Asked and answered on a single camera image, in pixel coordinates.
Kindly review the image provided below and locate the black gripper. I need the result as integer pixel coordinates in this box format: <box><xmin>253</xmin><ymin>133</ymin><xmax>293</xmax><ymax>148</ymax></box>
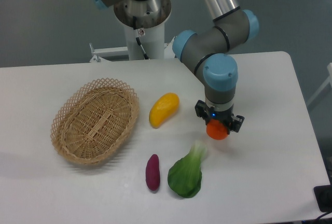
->
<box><xmin>195</xmin><ymin>100</ymin><xmax>244</xmax><ymax>134</ymax></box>

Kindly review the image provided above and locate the orange fruit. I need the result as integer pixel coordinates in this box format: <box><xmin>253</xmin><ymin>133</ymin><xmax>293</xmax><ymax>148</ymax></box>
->
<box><xmin>206</xmin><ymin>119</ymin><xmax>229</xmax><ymax>141</ymax></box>

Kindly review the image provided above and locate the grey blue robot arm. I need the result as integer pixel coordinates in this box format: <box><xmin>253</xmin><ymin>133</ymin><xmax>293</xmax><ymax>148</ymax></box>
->
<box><xmin>93</xmin><ymin>0</ymin><xmax>259</xmax><ymax>139</ymax></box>

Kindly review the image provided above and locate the yellow mango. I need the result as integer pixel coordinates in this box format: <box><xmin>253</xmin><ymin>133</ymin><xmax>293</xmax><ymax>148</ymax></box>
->
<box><xmin>149</xmin><ymin>92</ymin><xmax>179</xmax><ymax>129</ymax></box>

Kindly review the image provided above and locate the green bok choy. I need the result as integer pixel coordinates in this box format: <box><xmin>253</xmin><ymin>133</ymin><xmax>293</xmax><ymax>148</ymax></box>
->
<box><xmin>168</xmin><ymin>141</ymin><xmax>207</xmax><ymax>198</ymax></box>

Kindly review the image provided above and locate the purple sweet potato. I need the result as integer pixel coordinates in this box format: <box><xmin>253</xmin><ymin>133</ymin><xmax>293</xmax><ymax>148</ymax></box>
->
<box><xmin>145</xmin><ymin>154</ymin><xmax>160</xmax><ymax>191</ymax></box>

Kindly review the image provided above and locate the black device at table edge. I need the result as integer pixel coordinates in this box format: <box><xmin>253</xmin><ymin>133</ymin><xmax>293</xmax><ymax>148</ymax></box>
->
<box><xmin>313</xmin><ymin>185</ymin><xmax>331</xmax><ymax>212</ymax></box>

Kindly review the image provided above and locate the woven wicker basket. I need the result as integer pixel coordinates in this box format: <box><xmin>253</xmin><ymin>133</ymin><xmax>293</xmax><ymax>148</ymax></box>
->
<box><xmin>50</xmin><ymin>78</ymin><xmax>140</xmax><ymax>165</ymax></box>

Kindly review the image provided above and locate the black cable on pedestal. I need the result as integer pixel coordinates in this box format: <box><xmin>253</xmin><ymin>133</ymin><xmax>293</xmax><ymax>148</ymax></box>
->
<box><xmin>132</xmin><ymin>16</ymin><xmax>150</xmax><ymax>60</ymax></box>

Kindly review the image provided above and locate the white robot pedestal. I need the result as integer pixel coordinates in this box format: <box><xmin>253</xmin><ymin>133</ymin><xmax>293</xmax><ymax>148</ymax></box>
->
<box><xmin>89</xmin><ymin>0</ymin><xmax>172</xmax><ymax>62</ymax></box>

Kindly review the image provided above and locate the white frame right edge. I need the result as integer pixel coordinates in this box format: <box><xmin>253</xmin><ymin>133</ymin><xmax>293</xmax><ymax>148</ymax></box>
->
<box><xmin>306</xmin><ymin>63</ymin><xmax>331</xmax><ymax>111</ymax></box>

